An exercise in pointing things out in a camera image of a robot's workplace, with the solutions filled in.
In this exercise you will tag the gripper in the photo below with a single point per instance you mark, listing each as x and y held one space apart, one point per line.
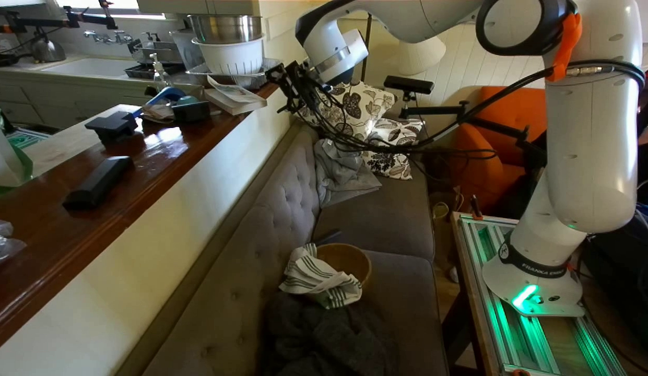
326 83

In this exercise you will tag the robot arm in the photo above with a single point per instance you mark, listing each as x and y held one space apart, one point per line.
590 146

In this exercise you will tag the white book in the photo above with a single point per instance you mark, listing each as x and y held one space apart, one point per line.
235 98

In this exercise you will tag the white colander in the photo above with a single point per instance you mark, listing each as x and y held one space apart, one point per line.
230 55

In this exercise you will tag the large floral cushion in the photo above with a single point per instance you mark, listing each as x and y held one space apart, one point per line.
357 107

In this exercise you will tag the steel mixing bowl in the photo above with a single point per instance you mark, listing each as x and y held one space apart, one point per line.
224 27

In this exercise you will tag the dark teal box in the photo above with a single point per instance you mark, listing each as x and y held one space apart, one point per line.
190 110

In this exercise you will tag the grey cloth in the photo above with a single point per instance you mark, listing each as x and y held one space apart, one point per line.
337 175

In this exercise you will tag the clear plastic jug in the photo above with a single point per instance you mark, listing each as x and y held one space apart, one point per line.
184 49

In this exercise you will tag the small floral cushion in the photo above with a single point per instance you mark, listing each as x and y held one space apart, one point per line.
394 156

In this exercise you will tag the clear soap dispenser bottle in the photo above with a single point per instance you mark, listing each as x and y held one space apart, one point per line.
158 75

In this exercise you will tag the metal pan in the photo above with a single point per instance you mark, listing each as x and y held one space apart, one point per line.
154 52

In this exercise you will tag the white lampshade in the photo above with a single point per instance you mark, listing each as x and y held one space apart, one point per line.
420 55

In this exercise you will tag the black dish tray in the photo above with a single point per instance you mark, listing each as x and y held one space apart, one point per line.
141 70

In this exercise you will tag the grey tufted sofa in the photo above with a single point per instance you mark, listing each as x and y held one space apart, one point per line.
386 219

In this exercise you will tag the black clamp block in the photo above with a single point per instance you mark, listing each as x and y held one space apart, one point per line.
112 126

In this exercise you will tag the wooden bowl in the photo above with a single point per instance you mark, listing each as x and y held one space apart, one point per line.
347 258

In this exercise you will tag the chrome tap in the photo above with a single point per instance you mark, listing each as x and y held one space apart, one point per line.
108 36

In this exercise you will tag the window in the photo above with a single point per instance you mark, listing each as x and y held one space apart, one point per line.
120 6

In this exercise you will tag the striped white towel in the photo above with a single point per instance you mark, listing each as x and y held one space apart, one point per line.
316 277

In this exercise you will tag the white sink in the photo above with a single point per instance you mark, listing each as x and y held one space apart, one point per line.
86 67

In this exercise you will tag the orange armchair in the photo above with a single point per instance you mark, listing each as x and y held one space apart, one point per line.
491 109

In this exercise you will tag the black rectangular case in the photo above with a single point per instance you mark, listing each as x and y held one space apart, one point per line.
96 183

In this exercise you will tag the black orange clamp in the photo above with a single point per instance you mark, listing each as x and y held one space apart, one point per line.
476 208

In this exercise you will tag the kitchen cabinet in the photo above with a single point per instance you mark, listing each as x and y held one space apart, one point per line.
52 99

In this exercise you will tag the steel kettle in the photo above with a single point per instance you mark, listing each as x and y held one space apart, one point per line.
46 50

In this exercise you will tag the dark grey blanket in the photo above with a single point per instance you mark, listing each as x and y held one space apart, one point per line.
324 339

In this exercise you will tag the green patterned rug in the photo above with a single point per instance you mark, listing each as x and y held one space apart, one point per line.
23 139

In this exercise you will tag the clear container with green base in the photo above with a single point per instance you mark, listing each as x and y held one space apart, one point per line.
5 162

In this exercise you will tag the clear plastic bag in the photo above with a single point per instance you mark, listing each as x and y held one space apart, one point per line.
1 243

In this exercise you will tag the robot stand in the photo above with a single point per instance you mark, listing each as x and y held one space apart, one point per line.
517 334

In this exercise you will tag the camera on mount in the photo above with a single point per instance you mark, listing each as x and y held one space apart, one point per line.
407 84

